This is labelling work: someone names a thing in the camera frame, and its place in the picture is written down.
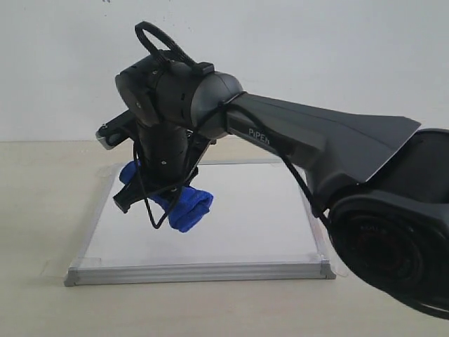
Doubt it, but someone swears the blue microfibre cloth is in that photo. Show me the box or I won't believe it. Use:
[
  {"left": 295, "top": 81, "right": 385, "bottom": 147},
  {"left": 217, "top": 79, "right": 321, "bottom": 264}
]
[{"left": 119, "top": 162, "right": 214, "bottom": 233}]

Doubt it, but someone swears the clear tape back left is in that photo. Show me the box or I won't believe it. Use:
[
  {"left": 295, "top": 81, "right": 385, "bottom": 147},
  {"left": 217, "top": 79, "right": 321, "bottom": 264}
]
[{"left": 95, "top": 165, "right": 121, "bottom": 178}]

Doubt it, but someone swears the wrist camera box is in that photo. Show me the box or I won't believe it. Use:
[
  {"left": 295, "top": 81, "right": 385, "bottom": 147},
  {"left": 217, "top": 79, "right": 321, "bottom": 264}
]
[{"left": 95, "top": 110, "right": 137, "bottom": 150}]

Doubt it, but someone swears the clear tape front left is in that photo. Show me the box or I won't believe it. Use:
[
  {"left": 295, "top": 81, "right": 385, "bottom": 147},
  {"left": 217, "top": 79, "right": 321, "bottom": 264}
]
[{"left": 39, "top": 258, "right": 102, "bottom": 279}]

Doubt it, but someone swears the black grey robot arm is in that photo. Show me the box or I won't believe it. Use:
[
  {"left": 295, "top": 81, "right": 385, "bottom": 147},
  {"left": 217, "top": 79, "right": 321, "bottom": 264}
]
[{"left": 114, "top": 58, "right": 448, "bottom": 319}]

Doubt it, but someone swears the clear tape front right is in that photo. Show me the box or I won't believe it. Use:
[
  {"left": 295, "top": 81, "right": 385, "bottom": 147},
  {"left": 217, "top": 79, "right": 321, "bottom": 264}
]
[{"left": 310, "top": 251, "right": 349, "bottom": 279}]

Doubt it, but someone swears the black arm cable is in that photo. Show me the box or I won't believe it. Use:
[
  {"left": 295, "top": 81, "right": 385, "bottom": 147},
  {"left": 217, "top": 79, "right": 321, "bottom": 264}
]
[{"left": 132, "top": 21, "right": 449, "bottom": 317}]

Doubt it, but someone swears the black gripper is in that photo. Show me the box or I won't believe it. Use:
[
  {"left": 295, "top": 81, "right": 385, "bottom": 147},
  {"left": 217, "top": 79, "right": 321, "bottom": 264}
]
[{"left": 114, "top": 122, "right": 215, "bottom": 213}]

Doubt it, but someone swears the clear tape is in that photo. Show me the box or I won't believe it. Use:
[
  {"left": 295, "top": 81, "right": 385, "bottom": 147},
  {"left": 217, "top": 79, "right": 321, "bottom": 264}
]
[
  {"left": 310, "top": 251, "right": 349, "bottom": 279},
  {"left": 39, "top": 258, "right": 102, "bottom": 279},
  {"left": 95, "top": 165, "right": 121, "bottom": 178}
]

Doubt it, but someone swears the white board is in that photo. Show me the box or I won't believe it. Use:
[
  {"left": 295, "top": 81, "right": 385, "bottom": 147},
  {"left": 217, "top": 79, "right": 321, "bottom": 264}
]
[{"left": 64, "top": 159, "right": 327, "bottom": 286}]

